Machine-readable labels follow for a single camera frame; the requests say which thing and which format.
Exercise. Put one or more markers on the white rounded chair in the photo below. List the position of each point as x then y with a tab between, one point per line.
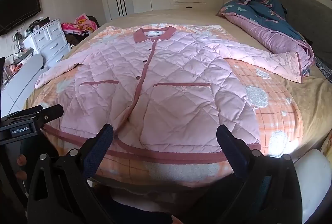
20	78

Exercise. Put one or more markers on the black television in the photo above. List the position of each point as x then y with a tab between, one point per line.
18	11

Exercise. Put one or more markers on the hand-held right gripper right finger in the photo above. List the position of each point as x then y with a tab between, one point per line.
233	152

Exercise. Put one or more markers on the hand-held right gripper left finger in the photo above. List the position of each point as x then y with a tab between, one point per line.
99	147

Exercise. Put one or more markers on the bed with beige sheet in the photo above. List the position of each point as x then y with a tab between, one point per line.
181	17

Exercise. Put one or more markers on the grey headboard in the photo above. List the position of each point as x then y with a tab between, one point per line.
306	13

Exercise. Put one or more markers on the pink printed cloth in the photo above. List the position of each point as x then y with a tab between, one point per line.
83	22

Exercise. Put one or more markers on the person's left hand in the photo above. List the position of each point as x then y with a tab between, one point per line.
21	161

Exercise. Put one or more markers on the white drawer chest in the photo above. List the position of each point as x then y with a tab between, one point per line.
49	39

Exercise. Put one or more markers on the orange checked blanket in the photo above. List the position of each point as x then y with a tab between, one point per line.
275	115

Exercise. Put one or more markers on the pink quilted jacket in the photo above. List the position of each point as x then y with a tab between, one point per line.
181	89

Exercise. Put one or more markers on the blue floral quilt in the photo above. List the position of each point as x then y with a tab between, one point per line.
262	13

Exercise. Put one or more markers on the white rounded object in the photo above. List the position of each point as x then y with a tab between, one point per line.
313	182

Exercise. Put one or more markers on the dark patterned pillow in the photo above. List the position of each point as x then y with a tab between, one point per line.
324	68

